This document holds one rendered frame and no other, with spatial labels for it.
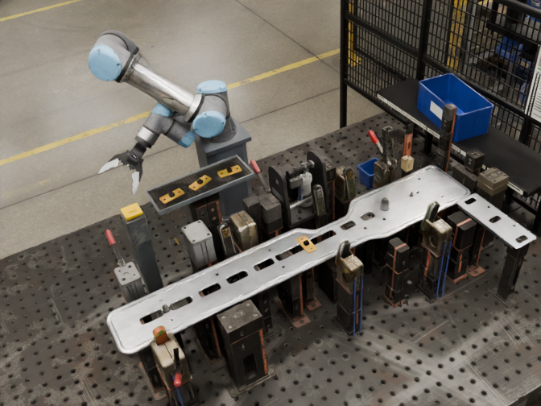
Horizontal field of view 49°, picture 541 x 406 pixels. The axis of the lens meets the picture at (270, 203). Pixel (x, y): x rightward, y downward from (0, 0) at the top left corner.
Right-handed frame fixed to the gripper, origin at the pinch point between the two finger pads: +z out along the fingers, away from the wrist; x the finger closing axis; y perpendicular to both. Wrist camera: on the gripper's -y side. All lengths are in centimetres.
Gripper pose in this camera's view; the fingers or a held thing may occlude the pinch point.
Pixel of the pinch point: (115, 185)
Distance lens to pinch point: 232.1
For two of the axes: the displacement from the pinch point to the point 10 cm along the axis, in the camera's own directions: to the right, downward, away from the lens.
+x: -8.3, -5.3, -1.6
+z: -5.4, 8.4, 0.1
